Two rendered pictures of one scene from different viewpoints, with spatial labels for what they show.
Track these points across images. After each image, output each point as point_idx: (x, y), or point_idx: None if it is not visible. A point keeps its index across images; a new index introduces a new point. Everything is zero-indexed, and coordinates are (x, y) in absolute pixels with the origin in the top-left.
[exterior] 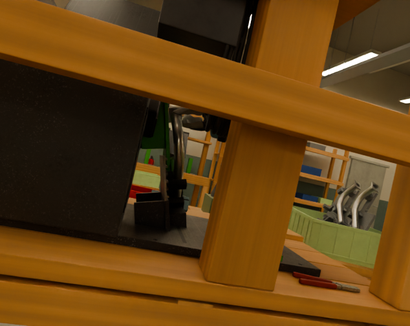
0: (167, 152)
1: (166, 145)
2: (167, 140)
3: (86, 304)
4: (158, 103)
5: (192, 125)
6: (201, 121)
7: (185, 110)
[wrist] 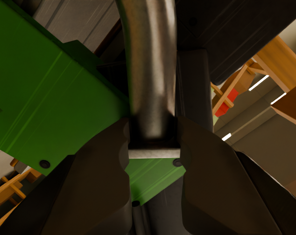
0: (34, 21)
1: (60, 41)
2: (79, 58)
3: None
4: (210, 90)
5: (95, 160)
6: (107, 227)
7: (209, 131)
